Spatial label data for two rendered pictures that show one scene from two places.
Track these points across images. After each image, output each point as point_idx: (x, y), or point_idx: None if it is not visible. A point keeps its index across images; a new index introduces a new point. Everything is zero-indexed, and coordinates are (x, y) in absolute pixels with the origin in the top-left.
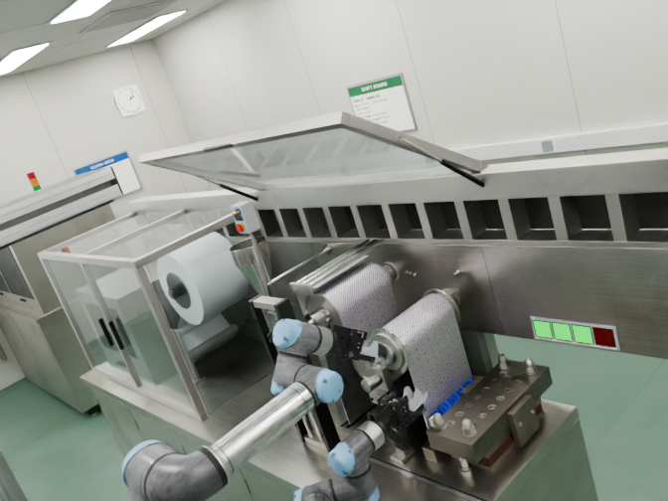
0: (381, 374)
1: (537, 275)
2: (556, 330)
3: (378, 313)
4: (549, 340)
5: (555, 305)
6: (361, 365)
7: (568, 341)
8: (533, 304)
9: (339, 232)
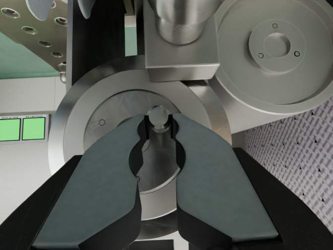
0: (154, 48)
1: (24, 199)
2: (16, 130)
3: (267, 155)
4: (32, 113)
5: (12, 161)
6: (303, 46)
7: (5, 118)
8: (41, 158)
9: None
